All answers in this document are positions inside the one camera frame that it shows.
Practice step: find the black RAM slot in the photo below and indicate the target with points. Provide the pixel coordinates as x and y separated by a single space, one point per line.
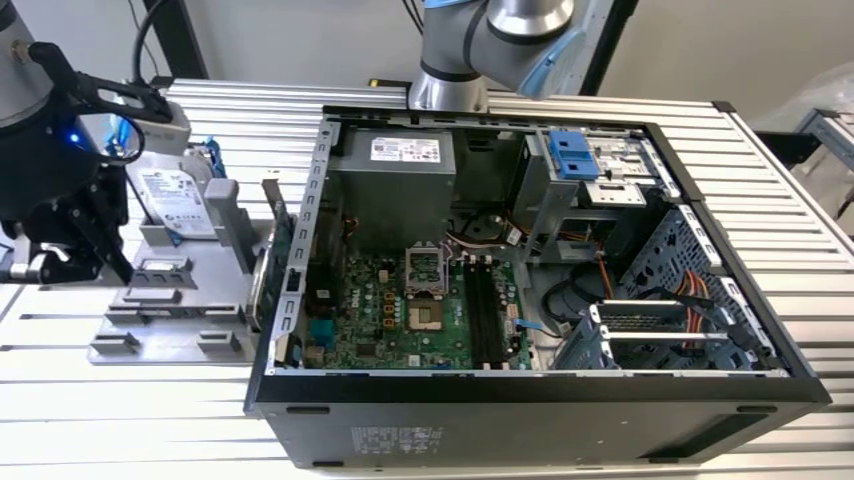
483 315
491 315
474 315

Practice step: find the hard disk in blue carrier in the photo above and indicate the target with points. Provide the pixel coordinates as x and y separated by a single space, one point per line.
173 200

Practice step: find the grey parts rack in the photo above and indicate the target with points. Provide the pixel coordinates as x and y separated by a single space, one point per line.
207 260

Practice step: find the green graphics card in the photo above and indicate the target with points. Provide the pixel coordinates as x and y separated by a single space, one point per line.
286 230

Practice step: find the yellow black plug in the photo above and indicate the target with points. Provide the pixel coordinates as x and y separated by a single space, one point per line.
374 82

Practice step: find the grey power supply unit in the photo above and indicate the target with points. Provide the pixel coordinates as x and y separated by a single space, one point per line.
394 200

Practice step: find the CPU socket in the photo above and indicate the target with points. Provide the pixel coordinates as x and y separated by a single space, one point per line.
426 315

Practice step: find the black cooling fan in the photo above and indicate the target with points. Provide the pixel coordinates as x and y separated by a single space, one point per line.
483 227

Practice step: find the green motherboard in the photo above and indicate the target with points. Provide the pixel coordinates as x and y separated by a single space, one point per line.
434 345

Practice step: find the blue plastic bay latch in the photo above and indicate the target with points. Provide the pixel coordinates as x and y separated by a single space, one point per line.
570 155

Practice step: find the black PC case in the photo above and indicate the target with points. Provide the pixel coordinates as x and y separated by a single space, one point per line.
467 425

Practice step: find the perforated metal panel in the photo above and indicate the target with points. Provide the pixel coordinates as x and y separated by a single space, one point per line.
661 250

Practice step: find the silver metal drive cage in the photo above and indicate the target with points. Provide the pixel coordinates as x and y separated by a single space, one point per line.
641 312

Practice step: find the clear plastic sheet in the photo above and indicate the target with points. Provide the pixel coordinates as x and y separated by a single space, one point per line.
827 90

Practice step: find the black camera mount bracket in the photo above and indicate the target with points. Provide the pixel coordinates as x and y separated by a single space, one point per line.
80 82

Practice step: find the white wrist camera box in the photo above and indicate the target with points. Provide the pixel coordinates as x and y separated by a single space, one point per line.
169 135

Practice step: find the black frame post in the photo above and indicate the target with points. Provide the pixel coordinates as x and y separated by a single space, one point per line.
614 40
183 40

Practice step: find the grey metal frame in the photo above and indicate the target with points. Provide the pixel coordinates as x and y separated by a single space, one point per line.
830 125

